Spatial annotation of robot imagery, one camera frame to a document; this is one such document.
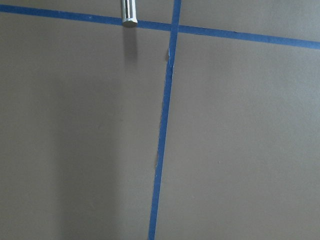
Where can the steel muddler black tip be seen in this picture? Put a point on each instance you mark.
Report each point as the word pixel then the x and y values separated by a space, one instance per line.
pixel 129 13

